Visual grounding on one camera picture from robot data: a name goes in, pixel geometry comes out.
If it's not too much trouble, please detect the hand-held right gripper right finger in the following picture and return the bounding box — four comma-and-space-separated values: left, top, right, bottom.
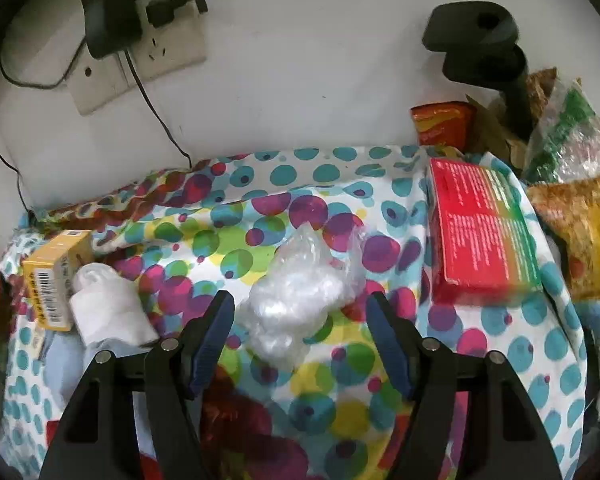
367, 291, 563, 480

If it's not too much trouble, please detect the thin black curved cable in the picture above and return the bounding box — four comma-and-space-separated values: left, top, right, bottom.
0, 40, 88, 91

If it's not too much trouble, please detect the black power adapter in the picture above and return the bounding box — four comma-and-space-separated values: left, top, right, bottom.
81, 0, 143, 60

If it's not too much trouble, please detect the black plug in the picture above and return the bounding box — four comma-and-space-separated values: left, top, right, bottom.
147, 0, 182, 28

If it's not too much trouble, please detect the green clear snack bag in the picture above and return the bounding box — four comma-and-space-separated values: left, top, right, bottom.
522, 79, 600, 183

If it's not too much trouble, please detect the black adapter cable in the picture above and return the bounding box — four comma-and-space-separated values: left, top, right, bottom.
122, 50, 192, 170

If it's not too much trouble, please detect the polka dot cloth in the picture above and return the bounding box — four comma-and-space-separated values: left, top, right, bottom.
0, 146, 588, 480

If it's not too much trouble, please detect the beige multi-outlet wall socket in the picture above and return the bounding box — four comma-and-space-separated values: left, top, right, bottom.
125, 10, 208, 81

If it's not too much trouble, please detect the brown tray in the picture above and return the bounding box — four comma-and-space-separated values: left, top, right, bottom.
0, 270, 13, 416

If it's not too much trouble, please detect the yellow snack bag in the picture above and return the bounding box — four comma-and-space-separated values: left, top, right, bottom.
527, 172, 600, 301

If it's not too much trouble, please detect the black clamp stand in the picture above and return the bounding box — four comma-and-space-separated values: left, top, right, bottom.
422, 2, 533, 141

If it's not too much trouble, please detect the thin black hanging cable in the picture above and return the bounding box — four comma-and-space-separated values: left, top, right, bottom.
0, 75, 31, 217

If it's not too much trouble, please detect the red and green box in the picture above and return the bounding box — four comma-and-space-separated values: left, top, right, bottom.
426, 157, 545, 306

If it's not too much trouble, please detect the orange snack packet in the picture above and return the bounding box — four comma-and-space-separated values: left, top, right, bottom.
411, 102, 473, 151

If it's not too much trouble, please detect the white rolled cloth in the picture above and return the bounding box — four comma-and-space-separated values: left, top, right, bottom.
69, 262, 160, 348

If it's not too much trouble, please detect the brown paper bag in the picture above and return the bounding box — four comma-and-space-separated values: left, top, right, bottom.
465, 67, 558, 171

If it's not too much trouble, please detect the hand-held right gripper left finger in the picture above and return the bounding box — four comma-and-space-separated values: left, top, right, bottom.
39, 290, 236, 480

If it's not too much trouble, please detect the clear plastic bag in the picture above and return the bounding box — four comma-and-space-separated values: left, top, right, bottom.
240, 224, 368, 378

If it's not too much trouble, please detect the yellow cardboard box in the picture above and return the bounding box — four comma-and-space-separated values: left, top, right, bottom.
21, 230, 95, 332

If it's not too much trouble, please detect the beige single-hole wall socket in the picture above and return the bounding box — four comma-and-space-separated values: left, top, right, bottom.
69, 45, 131, 116

